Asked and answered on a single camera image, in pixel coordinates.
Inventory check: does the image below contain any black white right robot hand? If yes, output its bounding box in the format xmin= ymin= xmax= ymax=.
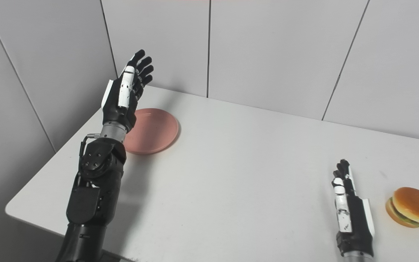
xmin=332 ymin=159 xmax=375 ymax=258

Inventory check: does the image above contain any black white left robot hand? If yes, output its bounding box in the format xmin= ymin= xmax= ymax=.
xmin=101 ymin=49 xmax=154 ymax=132

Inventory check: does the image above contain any pink round plate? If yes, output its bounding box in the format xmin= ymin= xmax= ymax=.
xmin=123 ymin=108 xmax=179 ymax=155

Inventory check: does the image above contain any toy hamburger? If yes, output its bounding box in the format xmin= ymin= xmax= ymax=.
xmin=385 ymin=187 xmax=419 ymax=229

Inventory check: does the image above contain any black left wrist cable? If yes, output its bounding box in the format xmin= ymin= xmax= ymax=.
xmin=79 ymin=133 xmax=101 ymax=158

